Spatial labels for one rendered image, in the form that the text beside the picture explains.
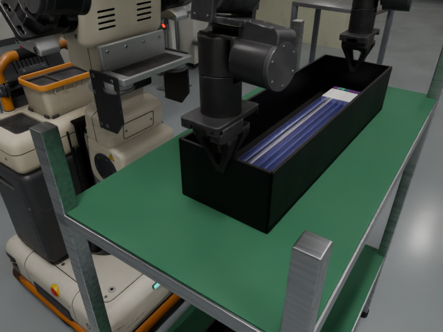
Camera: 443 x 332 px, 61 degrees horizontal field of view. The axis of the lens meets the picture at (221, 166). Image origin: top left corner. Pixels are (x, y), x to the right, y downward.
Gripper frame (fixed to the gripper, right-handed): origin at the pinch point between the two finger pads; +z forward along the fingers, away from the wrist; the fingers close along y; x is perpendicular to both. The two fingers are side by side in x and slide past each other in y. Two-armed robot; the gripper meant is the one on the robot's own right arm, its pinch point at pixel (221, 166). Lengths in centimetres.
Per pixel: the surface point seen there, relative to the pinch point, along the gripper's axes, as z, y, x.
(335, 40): 87, 443, 146
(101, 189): 8.7, -7.6, 21.1
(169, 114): 99, 168, 179
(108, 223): 8.9, -12.8, 12.9
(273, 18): 69, 442, 236
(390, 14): 27, 304, 53
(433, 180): 102, 195, -19
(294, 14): 29, 270, 122
